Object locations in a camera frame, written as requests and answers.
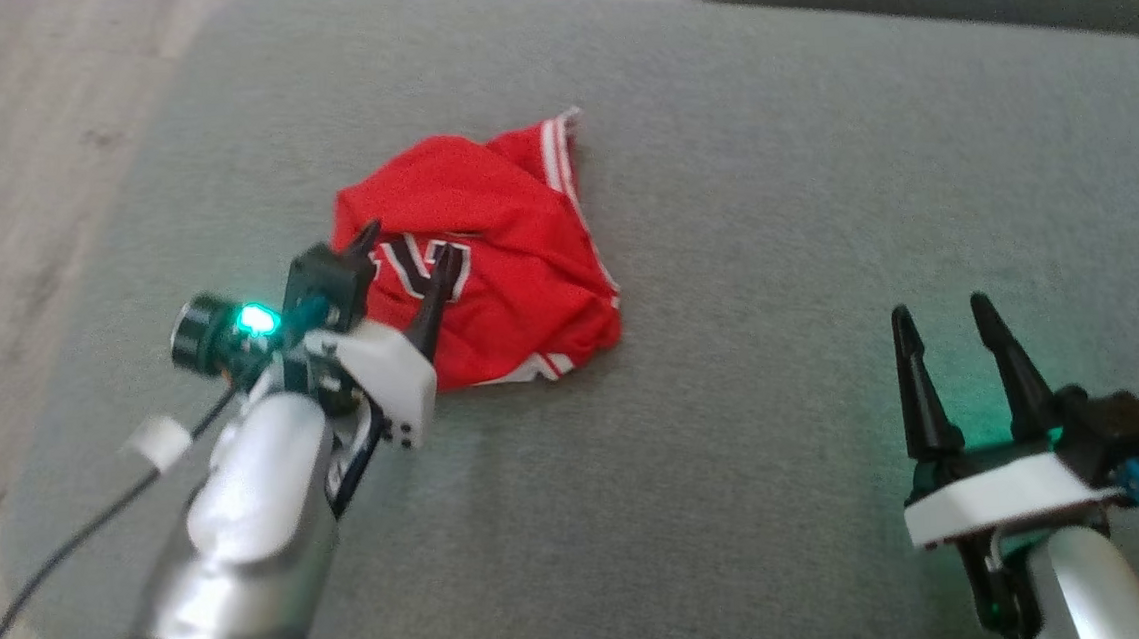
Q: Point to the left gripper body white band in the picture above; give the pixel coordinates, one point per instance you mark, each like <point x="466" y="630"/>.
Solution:
<point x="388" y="372"/>

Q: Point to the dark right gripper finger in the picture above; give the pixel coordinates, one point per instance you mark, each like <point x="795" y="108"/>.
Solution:
<point x="1020" y="378"/>
<point x="924" y="395"/>

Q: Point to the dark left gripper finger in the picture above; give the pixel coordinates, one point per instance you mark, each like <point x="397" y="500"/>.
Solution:
<point x="436" y="304"/>
<point x="367" y="241"/>

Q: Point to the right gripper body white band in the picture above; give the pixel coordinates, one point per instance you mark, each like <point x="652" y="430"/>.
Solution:
<point x="1003" y="495"/>

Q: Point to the red basketball jersey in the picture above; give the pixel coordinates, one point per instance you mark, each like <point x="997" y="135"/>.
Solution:
<point x="515" y="263"/>

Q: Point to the large grey sofa seat cushion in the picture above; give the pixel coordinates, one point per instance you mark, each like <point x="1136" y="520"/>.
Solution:
<point x="725" y="248"/>

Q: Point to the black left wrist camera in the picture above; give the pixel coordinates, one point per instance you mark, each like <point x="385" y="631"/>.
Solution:
<point x="326" y="276"/>

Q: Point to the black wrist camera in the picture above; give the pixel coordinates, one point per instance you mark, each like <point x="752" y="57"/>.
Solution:
<point x="326" y="276"/>
<point x="1118" y="426"/>

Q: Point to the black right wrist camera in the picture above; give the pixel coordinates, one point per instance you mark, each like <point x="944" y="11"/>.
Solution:
<point x="1118" y="426"/>

